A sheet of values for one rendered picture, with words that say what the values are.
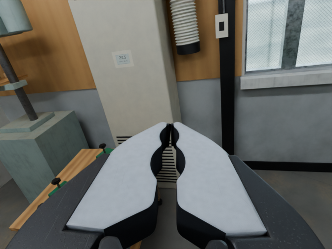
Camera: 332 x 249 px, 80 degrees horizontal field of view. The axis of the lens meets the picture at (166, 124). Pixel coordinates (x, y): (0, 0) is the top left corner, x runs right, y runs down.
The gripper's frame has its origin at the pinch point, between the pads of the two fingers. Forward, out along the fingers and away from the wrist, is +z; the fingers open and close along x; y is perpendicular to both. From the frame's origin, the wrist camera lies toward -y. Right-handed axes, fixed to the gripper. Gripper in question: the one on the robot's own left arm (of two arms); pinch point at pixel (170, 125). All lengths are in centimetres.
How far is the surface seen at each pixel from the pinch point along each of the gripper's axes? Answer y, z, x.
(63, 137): 80, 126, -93
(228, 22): -3, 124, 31
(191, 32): 2, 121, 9
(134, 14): -8, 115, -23
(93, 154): 79, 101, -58
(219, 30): 1, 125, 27
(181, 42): 7, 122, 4
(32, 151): 78, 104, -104
